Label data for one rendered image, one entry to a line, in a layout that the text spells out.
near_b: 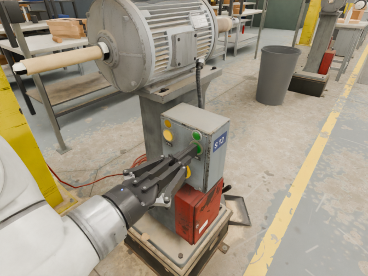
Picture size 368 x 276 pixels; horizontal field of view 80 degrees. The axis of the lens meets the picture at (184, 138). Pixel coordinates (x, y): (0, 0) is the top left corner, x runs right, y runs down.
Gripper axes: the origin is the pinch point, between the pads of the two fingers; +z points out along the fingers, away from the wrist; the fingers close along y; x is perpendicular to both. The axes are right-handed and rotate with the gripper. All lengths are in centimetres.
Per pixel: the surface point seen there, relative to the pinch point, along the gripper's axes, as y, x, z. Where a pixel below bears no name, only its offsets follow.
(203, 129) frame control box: 1.2, 5.1, 5.3
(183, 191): -19, -45, 23
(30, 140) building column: -119, -45, -3
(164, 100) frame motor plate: -19.4, 3.5, 13.7
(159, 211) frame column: -34, -70, 21
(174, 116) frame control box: -8.1, 5.1, 5.5
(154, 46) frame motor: -19.0, 19.7, 10.7
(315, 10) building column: -124, -18, 722
